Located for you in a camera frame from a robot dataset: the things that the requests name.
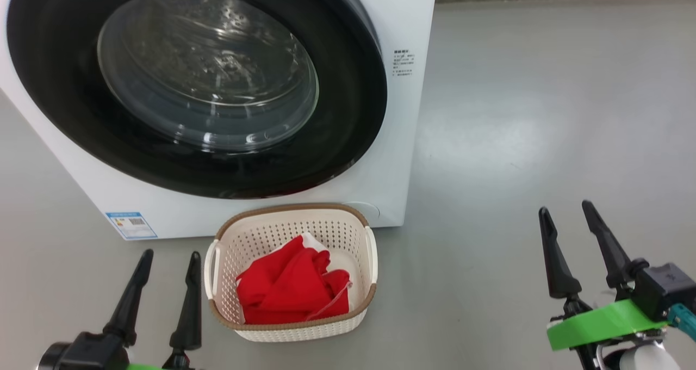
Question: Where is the cream perforated laundry basket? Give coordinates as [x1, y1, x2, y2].
[204, 203, 378, 342]

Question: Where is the red basketball jersey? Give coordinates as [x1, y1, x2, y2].
[235, 233, 353, 325]

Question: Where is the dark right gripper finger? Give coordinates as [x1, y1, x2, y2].
[538, 207, 582, 300]
[582, 200, 634, 292]

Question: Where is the black round glass door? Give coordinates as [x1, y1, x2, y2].
[7, 0, 388, 199]

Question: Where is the small printed text label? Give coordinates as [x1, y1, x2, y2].
[393, 49, 417, 77]

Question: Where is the white washing machine body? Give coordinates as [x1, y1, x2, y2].
[0, 0, 438, 241]

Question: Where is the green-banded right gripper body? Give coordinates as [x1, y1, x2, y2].
[546, 297, 669, 353]

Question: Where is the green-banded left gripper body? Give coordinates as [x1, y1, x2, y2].
[126, 353, 196, 370]

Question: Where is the blue energy label sticker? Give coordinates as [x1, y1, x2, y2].
[105, 212, 158, 240]

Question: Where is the white round filter cap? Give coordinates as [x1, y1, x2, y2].
[345, 201, 381, 221]

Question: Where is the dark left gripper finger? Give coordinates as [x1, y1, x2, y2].
[102, 249, 154, 348]
[169, 251, 203, 354]

